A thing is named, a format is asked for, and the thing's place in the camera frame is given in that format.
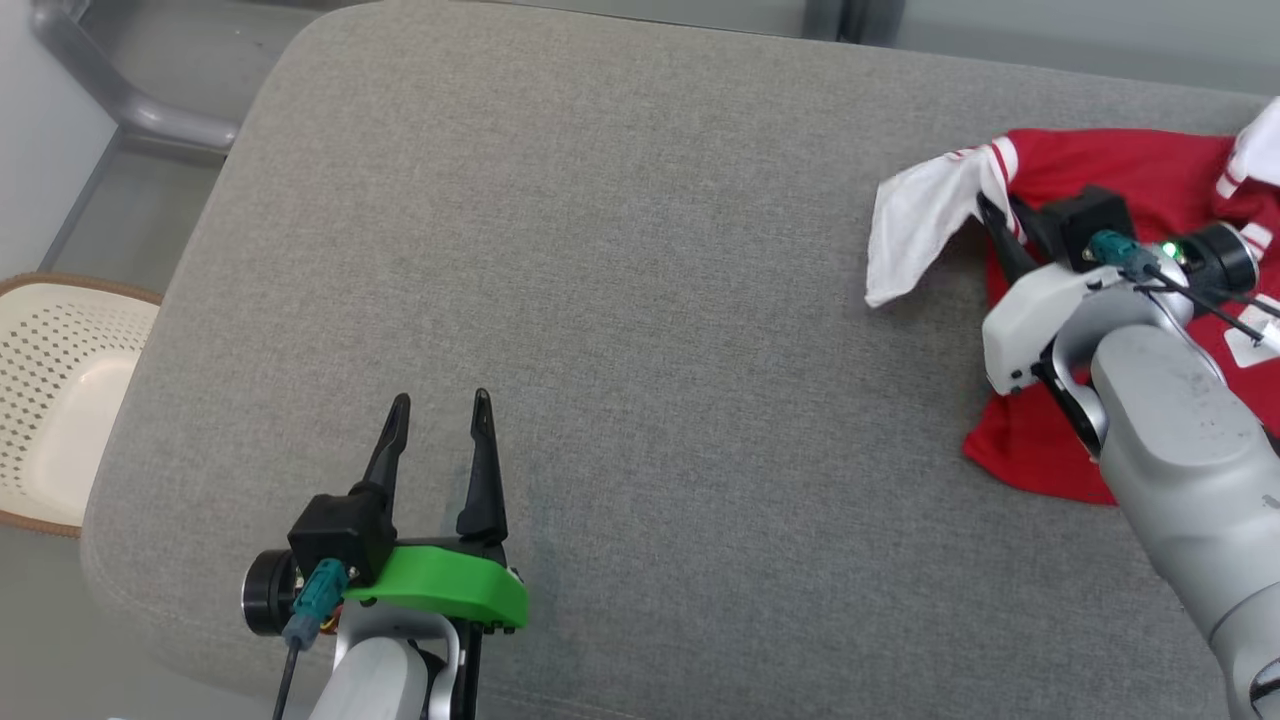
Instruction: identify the cream perforated laundry basket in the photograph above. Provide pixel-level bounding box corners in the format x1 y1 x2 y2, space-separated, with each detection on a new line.
0 273 163 539

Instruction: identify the black left cable teal plug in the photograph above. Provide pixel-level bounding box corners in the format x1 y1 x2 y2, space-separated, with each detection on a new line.
272 560 351 720

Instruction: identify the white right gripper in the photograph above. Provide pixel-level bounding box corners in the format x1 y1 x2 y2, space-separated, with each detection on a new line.
977 192 1121 396

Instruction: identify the grey metal tube frame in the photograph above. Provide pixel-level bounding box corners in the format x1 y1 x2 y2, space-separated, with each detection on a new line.
28 0 241 153

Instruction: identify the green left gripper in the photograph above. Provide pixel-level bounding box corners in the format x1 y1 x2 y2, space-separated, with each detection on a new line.
342 388 529 633

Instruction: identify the black cable teal plug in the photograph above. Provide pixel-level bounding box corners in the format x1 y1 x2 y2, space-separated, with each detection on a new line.
1088 230 1280 351
272 560 351 720

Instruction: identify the grey double metal partition post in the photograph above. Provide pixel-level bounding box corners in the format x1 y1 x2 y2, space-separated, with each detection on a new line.
803 0 906 46

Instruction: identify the black right cable teal plug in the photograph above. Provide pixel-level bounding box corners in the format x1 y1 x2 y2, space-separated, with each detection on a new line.
1088 230 1280 351

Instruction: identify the red jersey with white sleeves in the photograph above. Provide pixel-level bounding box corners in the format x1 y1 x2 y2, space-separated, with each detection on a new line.
865 97 1280 506

